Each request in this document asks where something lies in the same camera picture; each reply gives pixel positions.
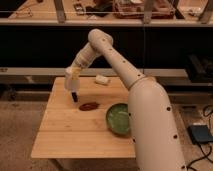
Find glasses on shelf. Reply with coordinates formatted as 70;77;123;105
15;7;33;18

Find metal shelf frame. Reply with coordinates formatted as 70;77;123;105
0;0;213;26

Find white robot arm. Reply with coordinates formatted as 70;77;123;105
73;29;187;171

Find black cable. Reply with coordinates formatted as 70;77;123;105
179;104;213;171

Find white crumpled cloth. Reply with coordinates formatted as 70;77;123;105
95;75;110;85

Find brown sausage-shaped object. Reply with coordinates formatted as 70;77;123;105
79;102;99;111

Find wooden table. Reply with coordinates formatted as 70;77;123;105
31;77;135;159

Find green bowl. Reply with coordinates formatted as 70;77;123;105
106;103;130;136

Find red basket on shelf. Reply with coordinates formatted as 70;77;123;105
113;0;175;19

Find black power box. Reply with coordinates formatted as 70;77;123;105
187;125;213;144

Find black remote on shelf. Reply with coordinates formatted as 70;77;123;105
73;3;85;15

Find white ceramic cup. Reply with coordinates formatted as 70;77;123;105
64;67;80;92

